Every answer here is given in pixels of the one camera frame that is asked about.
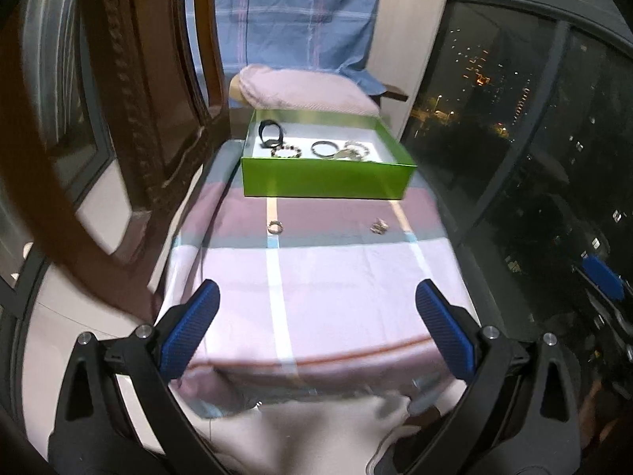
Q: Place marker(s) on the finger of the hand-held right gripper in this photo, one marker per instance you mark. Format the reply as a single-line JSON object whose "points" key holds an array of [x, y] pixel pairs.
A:
{"points": [[603, 277]]}

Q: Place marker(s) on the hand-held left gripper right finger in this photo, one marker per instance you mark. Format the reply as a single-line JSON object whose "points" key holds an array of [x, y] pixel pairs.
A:
{"points": [[445, 329]]}

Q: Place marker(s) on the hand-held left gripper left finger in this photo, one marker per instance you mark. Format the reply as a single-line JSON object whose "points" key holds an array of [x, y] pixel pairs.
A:
{"points": [[190, 329]]}

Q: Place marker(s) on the green cardboard box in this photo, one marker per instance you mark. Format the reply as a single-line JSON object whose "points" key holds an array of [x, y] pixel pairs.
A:
{"points": [[321, 180]]}

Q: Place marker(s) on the dark green bangle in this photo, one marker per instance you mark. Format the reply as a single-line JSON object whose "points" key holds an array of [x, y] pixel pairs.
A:
{"points": [[316, 153]]}

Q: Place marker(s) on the pink plaid tablecloth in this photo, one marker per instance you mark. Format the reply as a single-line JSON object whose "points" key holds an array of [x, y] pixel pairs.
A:
{"points": [[336, 282]]}

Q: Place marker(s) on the cream cloth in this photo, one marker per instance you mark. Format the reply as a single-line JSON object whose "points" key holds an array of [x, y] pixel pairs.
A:
{"points": [[306, 435]]}

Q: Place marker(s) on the glass balcony window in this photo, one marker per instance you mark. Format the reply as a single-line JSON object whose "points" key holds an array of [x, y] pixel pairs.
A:
{"points": [[519, 133]]}

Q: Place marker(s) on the black wristband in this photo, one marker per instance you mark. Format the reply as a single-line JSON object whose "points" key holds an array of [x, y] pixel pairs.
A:
{"points": [[269, 131]]}

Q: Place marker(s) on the carved wooden chair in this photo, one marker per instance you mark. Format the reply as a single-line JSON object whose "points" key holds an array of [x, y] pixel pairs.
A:
{"points": [[138, 84]]}

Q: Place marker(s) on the pink cushion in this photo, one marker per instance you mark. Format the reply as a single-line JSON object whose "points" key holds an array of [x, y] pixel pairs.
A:
{"points": [[301, 91]]}

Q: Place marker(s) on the white cabinet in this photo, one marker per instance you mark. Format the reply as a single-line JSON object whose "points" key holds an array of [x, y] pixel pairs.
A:
{"points": [[410, 34]]}

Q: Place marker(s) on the grey sheer curtain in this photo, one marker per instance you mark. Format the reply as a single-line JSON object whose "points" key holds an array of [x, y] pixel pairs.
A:
{"points": [[49, 34]]}

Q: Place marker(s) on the blue plaid cloth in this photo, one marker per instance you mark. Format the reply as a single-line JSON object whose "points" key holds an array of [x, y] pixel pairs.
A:
{"points": [[296, 15]]}

